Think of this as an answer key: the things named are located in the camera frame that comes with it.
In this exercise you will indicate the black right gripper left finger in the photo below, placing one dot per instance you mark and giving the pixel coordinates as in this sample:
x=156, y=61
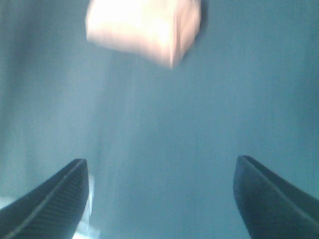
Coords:
x=52, y=210

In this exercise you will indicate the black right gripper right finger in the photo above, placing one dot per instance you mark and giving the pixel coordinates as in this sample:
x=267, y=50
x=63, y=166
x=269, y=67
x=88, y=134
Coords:
x=271, y=207

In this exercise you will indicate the brown towel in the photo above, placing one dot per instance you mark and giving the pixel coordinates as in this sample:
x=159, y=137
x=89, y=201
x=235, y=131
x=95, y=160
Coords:
x=161, y=30

